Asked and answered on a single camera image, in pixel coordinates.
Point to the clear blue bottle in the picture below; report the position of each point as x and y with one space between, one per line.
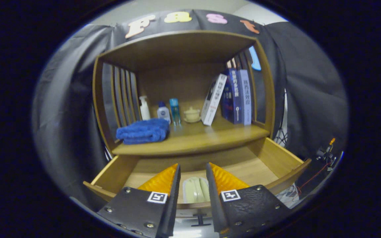
174 112

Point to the white bottle with blue cap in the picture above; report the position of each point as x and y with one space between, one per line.
163 114

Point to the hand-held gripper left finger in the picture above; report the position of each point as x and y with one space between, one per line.
172 205

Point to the metal light stand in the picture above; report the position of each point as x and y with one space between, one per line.
281 135

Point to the wooden cabinet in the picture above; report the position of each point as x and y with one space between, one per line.
177 49

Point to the black and orange device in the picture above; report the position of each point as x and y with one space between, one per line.
327 152

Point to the white pump bottle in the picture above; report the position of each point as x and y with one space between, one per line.
145 110

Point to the cream lidded teacup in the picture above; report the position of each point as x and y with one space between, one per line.
191 115

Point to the dark blue book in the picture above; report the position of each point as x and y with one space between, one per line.
231 99

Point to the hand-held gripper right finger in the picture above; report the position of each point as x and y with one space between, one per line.
212 201

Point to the wooden drawer with black knob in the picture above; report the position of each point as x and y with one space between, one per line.
260 165

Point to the white book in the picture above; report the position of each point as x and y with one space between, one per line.
213 100

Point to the pale green soap dish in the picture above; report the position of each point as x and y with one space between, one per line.
195 190

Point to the wooden countertop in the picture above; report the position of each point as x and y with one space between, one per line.
203 135

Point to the blue folded towel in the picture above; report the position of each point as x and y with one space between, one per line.
142 131

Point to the pale lavender book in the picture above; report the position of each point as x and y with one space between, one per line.
245 99

